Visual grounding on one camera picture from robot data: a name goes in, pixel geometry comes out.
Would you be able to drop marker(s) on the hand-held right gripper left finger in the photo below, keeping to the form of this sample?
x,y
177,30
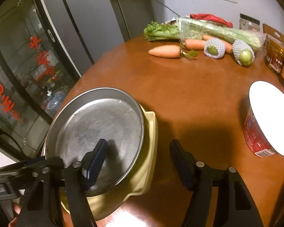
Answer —
x,y
97,163

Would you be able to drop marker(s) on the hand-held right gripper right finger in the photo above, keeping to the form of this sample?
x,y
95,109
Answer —
x,y
181,167

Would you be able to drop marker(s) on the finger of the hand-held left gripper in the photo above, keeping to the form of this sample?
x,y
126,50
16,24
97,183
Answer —
x,y
11,175
49,162

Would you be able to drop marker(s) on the round metal plate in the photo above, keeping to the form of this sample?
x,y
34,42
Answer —
x,y
97,123

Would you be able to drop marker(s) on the yellow shell-shaped plate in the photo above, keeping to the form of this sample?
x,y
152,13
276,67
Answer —
x,y
146,146

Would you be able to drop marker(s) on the red paper bowl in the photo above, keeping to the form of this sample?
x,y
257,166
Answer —
x,y
269,113

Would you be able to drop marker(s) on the person's left hand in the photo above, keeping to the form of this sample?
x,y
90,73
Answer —
x,y
15,215

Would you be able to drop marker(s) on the blue water jug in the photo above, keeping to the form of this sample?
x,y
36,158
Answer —
x,y
56,101

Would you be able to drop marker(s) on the glass door cabinet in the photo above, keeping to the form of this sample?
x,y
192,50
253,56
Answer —
x,y
26,63

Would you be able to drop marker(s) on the carrot with green stem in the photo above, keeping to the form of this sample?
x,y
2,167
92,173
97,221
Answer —
x,y
163,51

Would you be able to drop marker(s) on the green fruit in foam net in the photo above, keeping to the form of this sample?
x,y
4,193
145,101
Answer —
x,y
214,50
246,56

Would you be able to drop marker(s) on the celery in plastic bag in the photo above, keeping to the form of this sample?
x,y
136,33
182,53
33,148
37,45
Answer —
x,y
203,29

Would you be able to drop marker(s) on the sauce jar with yellow lid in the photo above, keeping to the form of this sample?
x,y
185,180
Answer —
x,y
274,61

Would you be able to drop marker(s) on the grey refrigerator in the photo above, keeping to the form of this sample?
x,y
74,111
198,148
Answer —
x,y
90,16

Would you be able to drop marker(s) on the red snack bag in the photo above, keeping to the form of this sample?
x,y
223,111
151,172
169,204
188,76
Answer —
x,y
210,17

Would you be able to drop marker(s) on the glass jar with black lid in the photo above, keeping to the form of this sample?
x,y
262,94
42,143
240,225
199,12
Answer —
x,y
249,23

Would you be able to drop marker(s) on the wooden chair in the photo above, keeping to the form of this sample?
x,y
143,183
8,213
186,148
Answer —
x,y
274,32

